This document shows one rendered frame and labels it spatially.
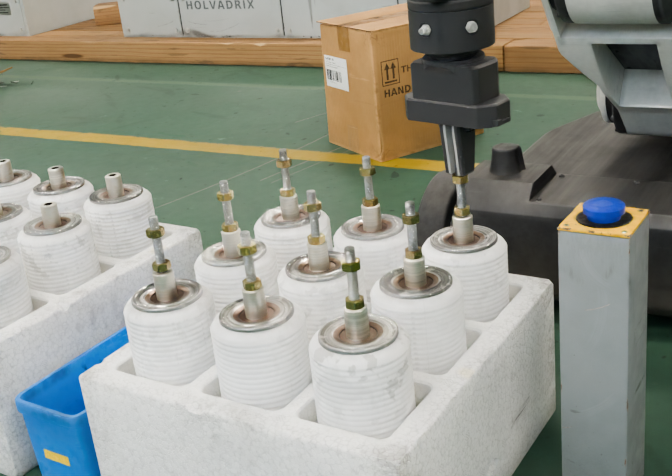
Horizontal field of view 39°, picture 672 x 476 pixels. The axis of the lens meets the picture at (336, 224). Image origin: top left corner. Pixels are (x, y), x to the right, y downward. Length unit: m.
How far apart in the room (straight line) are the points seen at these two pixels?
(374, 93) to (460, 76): 1.16
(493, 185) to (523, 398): 0.38
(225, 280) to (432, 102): 0.30
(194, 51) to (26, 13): 0.94
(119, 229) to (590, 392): 0.68
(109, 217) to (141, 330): 0.37
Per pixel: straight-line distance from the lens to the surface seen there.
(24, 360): 1.22
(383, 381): 0.87
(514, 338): 1.05
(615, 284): 0.95
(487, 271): 1.05
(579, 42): 1.30
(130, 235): 1.36
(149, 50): 3.66
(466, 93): 0.99
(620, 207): 0.95
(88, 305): 1.27
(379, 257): 1.10
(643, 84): 1.46
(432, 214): 1.40
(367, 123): 2.19
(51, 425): 1.16
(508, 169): 1.40
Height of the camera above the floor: 0.67
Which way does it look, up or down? 21 degrees down
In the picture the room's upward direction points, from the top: 6 degrees counter-clockwise
